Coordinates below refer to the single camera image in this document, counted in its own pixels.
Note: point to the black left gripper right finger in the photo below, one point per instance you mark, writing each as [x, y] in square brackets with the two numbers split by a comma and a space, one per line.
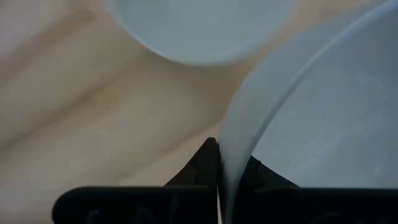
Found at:
[311, 205]

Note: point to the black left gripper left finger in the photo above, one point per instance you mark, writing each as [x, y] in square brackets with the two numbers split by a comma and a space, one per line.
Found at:
[140, 205]

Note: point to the white bowl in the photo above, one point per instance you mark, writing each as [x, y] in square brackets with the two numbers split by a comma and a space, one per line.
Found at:
[326, 109]
[202, 28]

